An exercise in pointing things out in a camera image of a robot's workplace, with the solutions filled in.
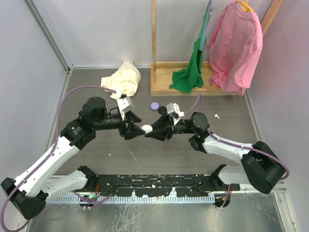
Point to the cream cloth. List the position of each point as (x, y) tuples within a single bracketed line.
[(124, 81)]

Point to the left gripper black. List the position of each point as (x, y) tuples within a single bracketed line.
[(132, 130)]

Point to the purple earbud charging case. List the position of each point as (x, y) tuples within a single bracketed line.
[(154, 106)]

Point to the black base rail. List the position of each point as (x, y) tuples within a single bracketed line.
[(155, 185)]

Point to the blue hanger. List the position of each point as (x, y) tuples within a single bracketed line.
[(205, 26)]

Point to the black earbud charging case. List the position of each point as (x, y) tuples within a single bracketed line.
[(162, 110)]

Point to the wooden clothes rack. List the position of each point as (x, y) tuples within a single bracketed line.
[(161, 72)]

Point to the pink shirt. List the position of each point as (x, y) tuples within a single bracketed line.
[(235, 49)]

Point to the green shirt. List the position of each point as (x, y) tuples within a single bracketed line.
[(185, 80)]

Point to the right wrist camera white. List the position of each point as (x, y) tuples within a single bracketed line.
[(174, 111)]

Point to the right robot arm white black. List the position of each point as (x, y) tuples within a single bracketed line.
[(257, 163)]

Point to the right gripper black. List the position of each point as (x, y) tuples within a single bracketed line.
[(164, 121)]

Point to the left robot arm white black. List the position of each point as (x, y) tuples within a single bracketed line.
[(31, 191)]

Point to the white earbud charging case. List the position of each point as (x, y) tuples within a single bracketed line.
[(147, 128)]

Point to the white cable duct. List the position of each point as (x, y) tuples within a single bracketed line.
[(73, 199)]

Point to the orange hanger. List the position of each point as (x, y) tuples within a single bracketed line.
[(245, 7)]

